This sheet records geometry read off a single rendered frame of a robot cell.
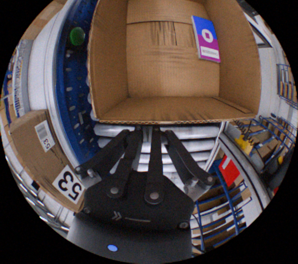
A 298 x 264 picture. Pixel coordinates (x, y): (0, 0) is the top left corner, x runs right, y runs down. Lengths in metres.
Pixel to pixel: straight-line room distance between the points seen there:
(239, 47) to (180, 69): 0.18
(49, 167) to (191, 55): 0.53
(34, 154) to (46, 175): 0.07
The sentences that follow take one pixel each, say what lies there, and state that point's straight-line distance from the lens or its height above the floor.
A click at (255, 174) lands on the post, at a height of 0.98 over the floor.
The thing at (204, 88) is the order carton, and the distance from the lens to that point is 0.30.
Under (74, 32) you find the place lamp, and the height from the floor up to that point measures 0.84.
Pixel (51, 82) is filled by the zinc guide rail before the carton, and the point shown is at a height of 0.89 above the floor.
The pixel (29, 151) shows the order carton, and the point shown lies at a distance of 0.32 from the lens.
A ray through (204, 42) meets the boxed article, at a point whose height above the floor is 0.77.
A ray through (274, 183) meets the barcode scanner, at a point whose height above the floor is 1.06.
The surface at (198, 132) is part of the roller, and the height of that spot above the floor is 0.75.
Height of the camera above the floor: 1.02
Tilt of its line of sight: 69 degrees down
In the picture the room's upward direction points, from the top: 169 degrees counter-clockwise
